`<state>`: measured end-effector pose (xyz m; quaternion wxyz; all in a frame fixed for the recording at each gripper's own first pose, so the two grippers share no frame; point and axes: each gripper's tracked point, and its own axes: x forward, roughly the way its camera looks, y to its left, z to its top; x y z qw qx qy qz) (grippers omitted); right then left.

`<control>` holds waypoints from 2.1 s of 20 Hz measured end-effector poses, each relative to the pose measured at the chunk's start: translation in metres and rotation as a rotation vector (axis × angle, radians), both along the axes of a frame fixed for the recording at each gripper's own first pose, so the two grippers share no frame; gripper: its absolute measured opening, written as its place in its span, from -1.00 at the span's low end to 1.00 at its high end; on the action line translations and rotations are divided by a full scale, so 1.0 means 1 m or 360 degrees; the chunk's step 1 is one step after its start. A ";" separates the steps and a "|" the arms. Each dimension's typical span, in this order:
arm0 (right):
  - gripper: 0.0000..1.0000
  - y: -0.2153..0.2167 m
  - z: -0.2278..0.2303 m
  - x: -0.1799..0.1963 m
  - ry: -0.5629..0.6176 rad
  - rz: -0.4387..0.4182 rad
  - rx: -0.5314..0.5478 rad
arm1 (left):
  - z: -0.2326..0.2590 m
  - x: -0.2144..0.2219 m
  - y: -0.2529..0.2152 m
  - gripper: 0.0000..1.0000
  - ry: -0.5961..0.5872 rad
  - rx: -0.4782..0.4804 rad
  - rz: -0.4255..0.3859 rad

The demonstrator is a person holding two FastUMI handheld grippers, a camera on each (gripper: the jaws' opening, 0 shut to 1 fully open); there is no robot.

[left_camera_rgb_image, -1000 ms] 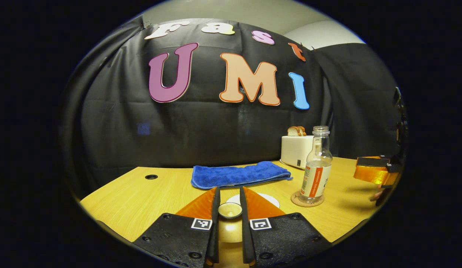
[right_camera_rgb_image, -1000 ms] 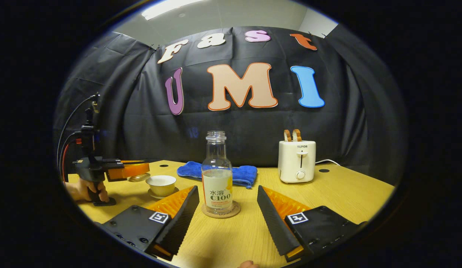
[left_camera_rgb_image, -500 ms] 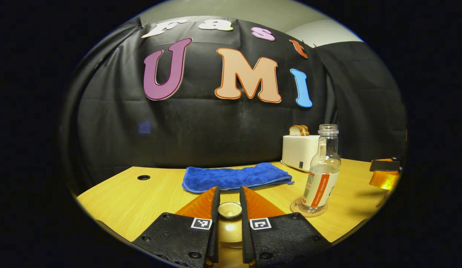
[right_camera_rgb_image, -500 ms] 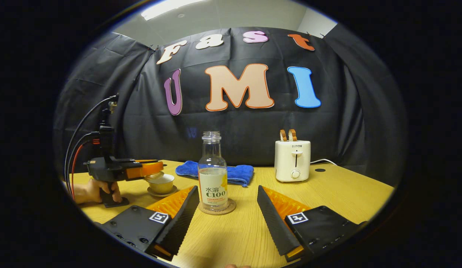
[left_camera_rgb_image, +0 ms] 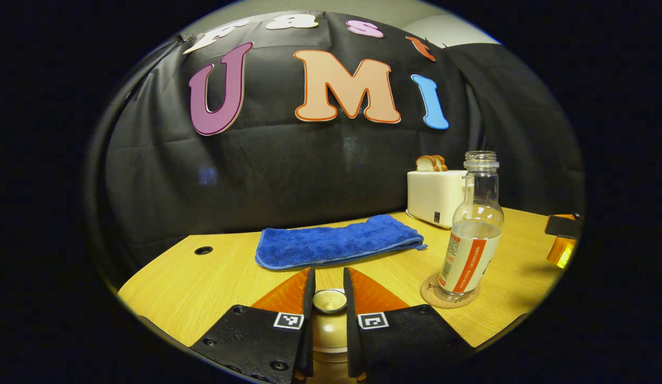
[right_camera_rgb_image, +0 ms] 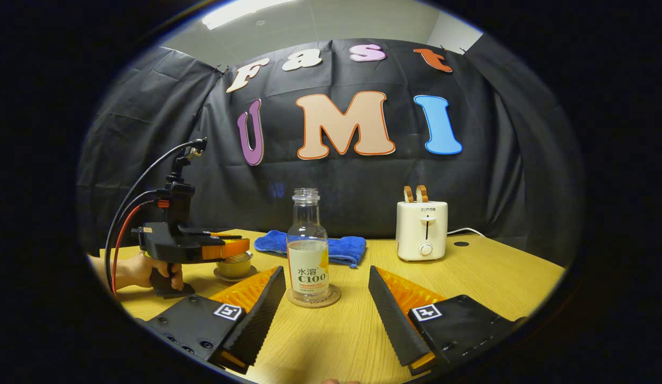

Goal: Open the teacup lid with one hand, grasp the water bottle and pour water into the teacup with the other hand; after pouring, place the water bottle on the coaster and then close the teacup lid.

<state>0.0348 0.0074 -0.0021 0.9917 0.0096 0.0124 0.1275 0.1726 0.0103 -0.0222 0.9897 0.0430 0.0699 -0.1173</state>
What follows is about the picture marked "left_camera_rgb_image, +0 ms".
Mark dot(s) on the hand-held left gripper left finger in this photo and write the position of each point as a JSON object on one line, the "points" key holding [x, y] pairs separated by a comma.
{"points": [[256, 341]]}

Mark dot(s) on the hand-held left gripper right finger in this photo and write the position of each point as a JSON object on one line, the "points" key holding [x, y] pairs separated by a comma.
{"points": [[405, 341]]}

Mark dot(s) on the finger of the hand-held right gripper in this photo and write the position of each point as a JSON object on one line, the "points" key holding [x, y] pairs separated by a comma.
{"points": [[564, 226]]}

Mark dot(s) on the round cork coaster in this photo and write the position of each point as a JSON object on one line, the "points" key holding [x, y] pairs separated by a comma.
{"points": [[435, 300]]}

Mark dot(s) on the cream ceramic teacup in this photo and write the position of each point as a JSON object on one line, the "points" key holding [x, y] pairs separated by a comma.
{"points": [[329, 368]]}

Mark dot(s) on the cream teacup lid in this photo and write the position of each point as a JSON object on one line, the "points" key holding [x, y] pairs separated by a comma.
{"points": [[329, 301]]}

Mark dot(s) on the clear water bottle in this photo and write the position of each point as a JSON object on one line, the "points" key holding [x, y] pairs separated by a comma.
{"points": [[472, 250]]}

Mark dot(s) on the blue folded towel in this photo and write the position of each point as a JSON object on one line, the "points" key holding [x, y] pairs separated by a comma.
{"points": [[336, 242]]}

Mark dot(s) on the white toaster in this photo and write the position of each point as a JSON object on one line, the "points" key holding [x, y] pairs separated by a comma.
{"points": [[435, 197]]}

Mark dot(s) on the toast bread slice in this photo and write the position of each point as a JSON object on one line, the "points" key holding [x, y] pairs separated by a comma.
{"points": [[441, 162], [425, 164]]}

